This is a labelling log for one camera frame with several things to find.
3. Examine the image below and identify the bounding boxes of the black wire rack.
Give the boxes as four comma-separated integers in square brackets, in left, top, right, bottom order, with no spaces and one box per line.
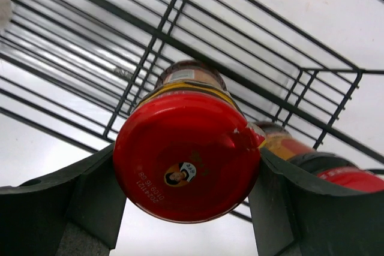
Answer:
[1,0,383,162]

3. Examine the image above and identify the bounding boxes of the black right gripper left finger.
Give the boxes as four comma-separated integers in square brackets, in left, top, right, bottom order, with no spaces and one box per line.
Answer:
[1,144,126,255]

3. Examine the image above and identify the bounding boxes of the red lid sauce jar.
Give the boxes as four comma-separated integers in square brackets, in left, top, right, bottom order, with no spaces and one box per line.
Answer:
[113,59,266,224]
[251,121,384,193]

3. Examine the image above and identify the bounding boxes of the clear jar white beads silver lid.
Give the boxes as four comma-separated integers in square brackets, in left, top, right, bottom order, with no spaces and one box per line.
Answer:
[0,0,13,32]

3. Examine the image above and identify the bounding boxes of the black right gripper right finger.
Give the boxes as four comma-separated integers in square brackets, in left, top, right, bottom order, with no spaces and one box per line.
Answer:
[248,149,383,255]

